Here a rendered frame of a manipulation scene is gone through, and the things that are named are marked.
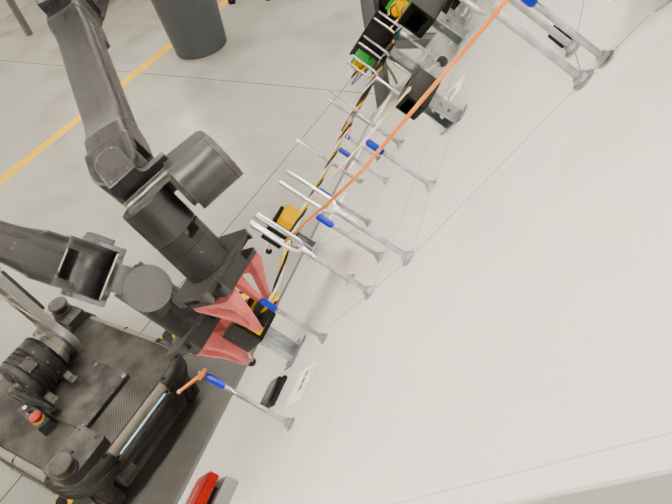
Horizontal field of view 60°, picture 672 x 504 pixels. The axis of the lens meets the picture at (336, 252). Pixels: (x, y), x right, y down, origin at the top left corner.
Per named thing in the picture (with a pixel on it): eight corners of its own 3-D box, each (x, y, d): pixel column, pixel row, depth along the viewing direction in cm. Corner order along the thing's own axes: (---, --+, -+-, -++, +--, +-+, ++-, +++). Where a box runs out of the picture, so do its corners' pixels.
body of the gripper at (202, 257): (257, 238, 68) (214, 192, 65) (215, 305, 62) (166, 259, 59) (224, 248, 72) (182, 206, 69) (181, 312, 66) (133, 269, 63)
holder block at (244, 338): (262, 326, 78) (236, 311, 77) (276, 313, 73) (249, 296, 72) (248, 353, 75) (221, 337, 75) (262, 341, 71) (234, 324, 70)
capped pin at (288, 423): (289, 422, 59) (197, 370, 58) (296, 414, 59) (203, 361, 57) (285, 434, 58) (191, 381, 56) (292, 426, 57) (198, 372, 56)
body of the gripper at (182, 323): (229, 293, 81) (185, 262, 79) (191, 355, 75) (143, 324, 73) (212, 305, 86) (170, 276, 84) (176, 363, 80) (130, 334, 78)
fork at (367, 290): (372, 296, 59) (252, 220, 56) (363, 303, 60) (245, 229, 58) (377, 281, 60) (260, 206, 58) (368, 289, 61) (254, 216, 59)
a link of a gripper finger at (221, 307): (294, 294, 71) (244, 242, 66) (269, 342, 66) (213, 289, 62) (258, 301, 75) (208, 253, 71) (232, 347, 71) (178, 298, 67)
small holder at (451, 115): (485, 71, 71) (438, 35, 69) (457, 126, 67) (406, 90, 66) (465, 88, 75) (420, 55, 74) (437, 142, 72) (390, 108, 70)
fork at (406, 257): (412, 262, 54) (281, 176, 51) (401, 270, 55) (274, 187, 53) (417, 246, 55) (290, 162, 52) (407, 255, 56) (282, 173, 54)
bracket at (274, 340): (299, 340, 77) (267, 321, 77) (305, 335, 75) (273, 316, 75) (284, 370, 75) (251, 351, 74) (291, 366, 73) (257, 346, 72)
